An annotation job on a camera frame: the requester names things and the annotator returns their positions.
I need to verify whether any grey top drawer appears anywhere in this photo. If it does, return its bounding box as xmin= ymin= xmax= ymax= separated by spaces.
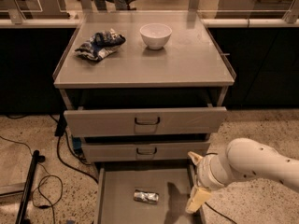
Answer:
xmin=64 ymin=107 xmax=226 ymax=137

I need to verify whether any white counter rail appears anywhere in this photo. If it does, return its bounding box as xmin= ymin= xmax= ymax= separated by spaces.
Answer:
xmin=0 ymin=19 xmax=287 ymax=28

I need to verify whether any grey middle drawer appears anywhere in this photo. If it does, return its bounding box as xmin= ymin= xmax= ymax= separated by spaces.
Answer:
xmin=82 ymin=141 xmax=209 ymax=162

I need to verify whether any silver blue redbull can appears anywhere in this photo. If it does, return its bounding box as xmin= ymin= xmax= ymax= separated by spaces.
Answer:
xmin=134 ymin=189 xmax=159 ymax=204

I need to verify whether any black metal stand pole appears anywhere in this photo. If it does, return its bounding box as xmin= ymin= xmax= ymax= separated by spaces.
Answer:
xmin=15 ymin=150 xmax=45 ymax=224

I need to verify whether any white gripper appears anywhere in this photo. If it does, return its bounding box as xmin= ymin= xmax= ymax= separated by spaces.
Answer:
xmin=185 ymin=151 xmax=232 ymax=214

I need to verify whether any grey metal drawer cabinet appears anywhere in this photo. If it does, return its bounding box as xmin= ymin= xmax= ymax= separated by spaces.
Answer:
xmin=51 ymin=10 xmax=237 ymax=170

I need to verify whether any dark background desk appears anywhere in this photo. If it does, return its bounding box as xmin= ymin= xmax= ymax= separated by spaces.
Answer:
xmin=215 ymin=0 xmax=293 ymax=19

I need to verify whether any white ceramic bowl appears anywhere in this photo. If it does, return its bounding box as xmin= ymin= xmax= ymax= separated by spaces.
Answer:
xmin=139 ymin=23 xmax=172 ymax=49

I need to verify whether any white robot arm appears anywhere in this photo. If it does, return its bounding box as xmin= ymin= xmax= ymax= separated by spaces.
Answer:
xmin=186 ymin=138 xmax=299 ymax=214

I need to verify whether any black floor cable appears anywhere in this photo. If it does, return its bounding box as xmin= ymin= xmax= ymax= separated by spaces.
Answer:
xmin=49 ymin=114 xmax=99 ymax=185
xmin=204 ymin=201 xmax=238 ymax=224

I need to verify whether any thin black looped cable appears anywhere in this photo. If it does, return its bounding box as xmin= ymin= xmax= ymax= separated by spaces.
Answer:
xmin=0 ymin=135 xmax=64 ymax=224

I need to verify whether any grey drawer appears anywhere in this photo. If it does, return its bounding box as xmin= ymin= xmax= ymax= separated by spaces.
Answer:
xmin=82 ymin=141 xmax=209 ymax=162
xmin=93 ymin=160 xmax=206 ymax=224
xmin=64 ymin=107 xmax=226 ymax=137

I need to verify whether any grey bottom drawer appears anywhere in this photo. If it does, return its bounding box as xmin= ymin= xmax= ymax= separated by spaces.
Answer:
xmin=93 ymin=160 xmax=206 ymax=224

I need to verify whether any blue white chip bag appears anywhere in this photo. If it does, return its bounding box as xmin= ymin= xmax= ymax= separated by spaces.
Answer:
xmin=74 ymin=29 xmax=126 ymax=62

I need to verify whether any black floor cable left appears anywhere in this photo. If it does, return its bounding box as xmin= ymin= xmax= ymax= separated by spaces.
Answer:
xmin=49 ymin=114 xmax=99 ymax=185

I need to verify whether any black floor cable right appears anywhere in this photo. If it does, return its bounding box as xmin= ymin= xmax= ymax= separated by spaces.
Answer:
xmin=204 ymin=201 xmax=238 ymax=224

